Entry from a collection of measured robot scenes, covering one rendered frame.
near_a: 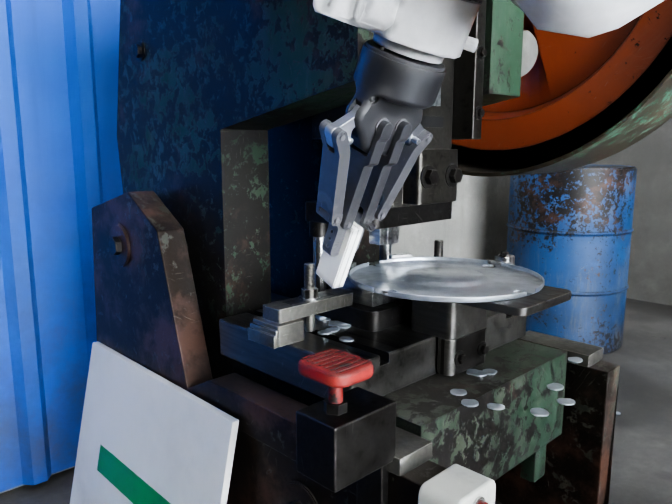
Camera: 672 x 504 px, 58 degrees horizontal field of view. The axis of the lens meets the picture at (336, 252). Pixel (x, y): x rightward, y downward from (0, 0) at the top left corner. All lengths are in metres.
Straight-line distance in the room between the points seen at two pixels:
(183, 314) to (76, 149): 0.95
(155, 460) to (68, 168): 1.03
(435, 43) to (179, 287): 0.68
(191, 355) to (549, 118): 0.77
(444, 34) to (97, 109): 1.53
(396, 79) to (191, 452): 0.70
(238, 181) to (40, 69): 0.99
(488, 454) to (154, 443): 0.55
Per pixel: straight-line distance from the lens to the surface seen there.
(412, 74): 0.52
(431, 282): 0.89
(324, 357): 0.65
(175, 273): 1.06
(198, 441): 1.00
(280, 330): 0.85
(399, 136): 0.56
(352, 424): 0.64
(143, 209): 1.10
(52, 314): 1.94
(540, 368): 1.01
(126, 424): 1.21
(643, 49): 1.16
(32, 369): 1.94
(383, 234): 0.99
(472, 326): 0.94
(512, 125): 1.25
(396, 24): 0.51
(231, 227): 1.02
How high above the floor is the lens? 0.98
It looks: 10 degrees down
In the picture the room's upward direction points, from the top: straight up
